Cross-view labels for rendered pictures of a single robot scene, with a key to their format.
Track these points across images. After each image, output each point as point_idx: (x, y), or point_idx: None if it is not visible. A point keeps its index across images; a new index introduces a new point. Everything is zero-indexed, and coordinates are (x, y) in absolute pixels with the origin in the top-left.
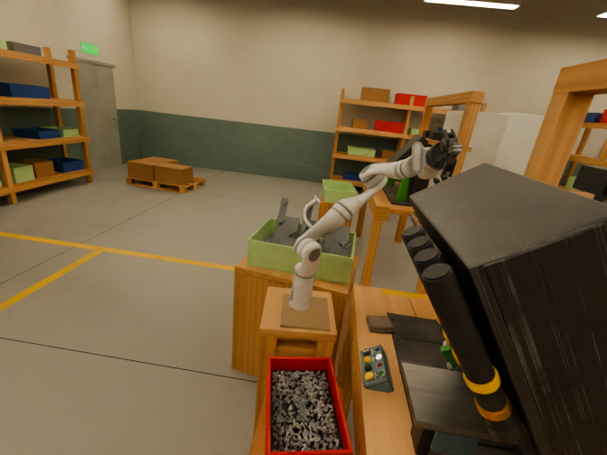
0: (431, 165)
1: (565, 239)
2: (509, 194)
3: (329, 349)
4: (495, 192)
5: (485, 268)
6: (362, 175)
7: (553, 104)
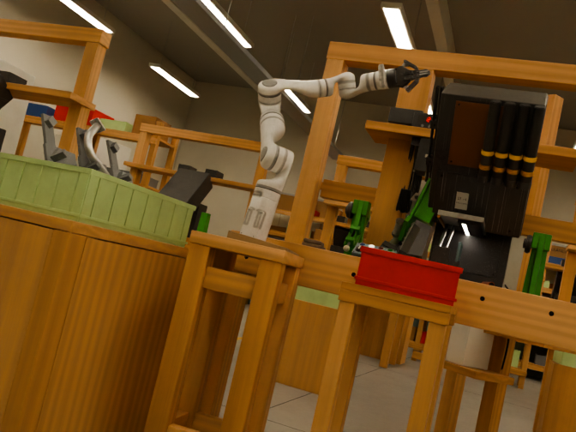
0: (393, 83)
1: (548, 99)
2: (503, 91)
3: (297, 280)
4: (495, 91)
5: (546, 105)
6: (273, 88)
7: (330, 66)
